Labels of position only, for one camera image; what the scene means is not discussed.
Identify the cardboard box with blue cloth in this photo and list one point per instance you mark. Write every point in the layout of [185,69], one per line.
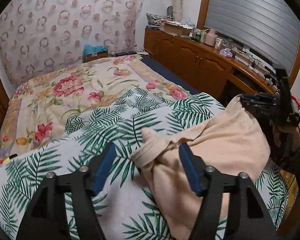
[91,53]

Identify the right hand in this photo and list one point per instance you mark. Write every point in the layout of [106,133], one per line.
[282,133]

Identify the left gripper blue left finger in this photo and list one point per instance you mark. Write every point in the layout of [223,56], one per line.
[45,216]

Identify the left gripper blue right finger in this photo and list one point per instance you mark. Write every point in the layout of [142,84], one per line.
[247,218]

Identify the wooden sideboard cabinet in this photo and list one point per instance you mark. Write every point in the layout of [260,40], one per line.
[202,67]

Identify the peach printed t-shirt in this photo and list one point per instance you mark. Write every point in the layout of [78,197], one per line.
[232,141]

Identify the navy blue mattress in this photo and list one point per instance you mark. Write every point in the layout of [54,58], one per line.
[167,74]

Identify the circle pattern lace curtain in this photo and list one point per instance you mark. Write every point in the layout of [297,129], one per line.
[41,36]

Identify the grey window blind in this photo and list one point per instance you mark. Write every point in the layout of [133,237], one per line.
[268,27]

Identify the cardboard box on sideboard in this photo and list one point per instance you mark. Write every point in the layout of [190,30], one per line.
[176,29]

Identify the green leaf print sheet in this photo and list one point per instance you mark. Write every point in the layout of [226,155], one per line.
[125,208]

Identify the floral blanket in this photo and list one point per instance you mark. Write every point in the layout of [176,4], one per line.
[39,108]

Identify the pink thermos bottle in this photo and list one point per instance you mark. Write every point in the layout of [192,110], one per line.
[210,37]

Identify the purple tissue pack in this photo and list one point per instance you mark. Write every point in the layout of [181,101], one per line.
[226,52]

